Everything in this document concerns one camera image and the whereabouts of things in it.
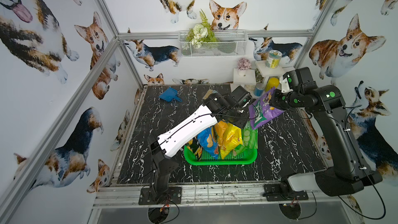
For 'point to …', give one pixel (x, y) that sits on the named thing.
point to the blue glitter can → (259, 89)
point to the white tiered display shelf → (257, 80)
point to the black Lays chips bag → (195, 146)
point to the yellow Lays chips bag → (232, 139)
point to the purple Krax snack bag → (260, 111)
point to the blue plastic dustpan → (170, 94)
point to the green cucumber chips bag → (250, 137)
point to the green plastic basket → (246, 156)
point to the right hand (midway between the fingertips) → (274, 97)
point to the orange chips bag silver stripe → (220, 128)
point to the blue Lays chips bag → (205, 139)
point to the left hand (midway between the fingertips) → (241, 115)
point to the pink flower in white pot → (243, 64)
